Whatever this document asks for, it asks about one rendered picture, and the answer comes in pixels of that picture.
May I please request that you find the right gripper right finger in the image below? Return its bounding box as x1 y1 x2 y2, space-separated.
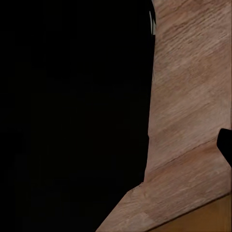
217 128 232 167

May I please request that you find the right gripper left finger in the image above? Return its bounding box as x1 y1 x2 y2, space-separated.
0 129 25 187

